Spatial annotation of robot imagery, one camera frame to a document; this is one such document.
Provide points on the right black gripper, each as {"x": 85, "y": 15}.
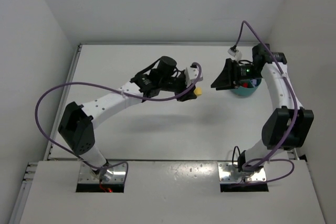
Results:
{"x": 234, "y": 73}

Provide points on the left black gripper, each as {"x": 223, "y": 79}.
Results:
{"x": 182, "y": 89}

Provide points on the yellow lego slope brick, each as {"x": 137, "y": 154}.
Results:
{"x": 198, "y": 91}

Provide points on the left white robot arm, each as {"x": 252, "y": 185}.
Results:
{"x": 79, "y": 121}

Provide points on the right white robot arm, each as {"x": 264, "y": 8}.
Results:
{"x": 289, "y": 124}

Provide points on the teal round divided container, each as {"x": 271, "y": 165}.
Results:
{"x": 245, "y": 92}

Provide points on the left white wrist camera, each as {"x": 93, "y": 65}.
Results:
{"x": 191, "y": 74}

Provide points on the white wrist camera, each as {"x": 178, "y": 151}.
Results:
{"x": 191, "y": 74}
{"x": 234, "y": 52}

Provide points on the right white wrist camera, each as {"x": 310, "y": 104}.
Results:
{"x": 234, "y": 52}

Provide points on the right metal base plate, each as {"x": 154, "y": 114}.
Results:
{"x": 229, "y": 174}

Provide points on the metal base plate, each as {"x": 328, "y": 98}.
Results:
{"x": 229, "y": 174}
{"x": 114, "y": 175}

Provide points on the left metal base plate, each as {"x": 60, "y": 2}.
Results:
{"x": 114, "y": 175}

